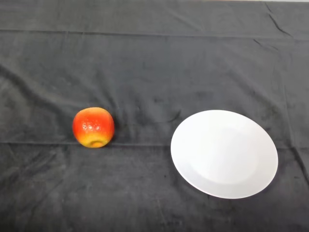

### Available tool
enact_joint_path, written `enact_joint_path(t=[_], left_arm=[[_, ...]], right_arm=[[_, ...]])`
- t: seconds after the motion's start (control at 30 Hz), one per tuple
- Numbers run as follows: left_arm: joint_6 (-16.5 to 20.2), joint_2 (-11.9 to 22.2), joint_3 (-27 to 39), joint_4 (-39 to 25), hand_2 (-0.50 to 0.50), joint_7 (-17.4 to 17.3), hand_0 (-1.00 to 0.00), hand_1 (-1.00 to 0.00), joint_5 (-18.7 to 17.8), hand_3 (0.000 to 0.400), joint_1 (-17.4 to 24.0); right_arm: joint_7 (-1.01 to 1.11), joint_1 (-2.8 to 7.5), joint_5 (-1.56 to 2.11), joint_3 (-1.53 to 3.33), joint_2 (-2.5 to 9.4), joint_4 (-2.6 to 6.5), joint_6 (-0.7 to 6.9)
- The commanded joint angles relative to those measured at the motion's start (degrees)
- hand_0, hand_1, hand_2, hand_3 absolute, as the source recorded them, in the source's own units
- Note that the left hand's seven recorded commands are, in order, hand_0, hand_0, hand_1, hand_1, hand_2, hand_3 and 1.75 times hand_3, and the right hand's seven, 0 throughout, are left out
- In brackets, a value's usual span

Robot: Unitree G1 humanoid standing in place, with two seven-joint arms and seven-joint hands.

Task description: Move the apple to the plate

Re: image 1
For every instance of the red yellow apple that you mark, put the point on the red yellow apple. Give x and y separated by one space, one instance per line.
93 125

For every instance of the white round plate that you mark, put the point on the white round plate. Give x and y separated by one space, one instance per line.
224 154

